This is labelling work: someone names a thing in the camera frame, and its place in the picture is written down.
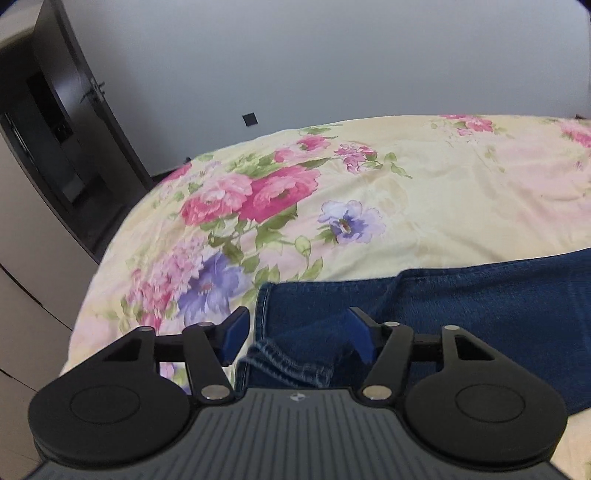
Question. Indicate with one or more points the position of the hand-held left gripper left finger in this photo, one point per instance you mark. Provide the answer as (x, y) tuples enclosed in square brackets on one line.
[(234, 332)]

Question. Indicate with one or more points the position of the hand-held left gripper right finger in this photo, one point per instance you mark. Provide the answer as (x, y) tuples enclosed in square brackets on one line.
[(362, 332)]

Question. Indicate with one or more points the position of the blue denim pants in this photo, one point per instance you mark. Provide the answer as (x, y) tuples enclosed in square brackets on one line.
[(461, 318)]

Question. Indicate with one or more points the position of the floral bed sheet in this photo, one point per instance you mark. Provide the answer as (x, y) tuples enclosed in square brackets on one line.
[(438, 194)]

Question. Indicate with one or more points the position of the beige wardrobe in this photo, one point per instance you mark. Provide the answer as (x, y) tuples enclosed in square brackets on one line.
[(32, 300)]

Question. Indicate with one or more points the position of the dark wooden door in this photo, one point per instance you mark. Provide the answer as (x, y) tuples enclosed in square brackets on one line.
[(92, 115)]

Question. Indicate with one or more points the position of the black wall socket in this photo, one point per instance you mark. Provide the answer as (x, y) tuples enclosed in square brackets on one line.
[(250, 119)]

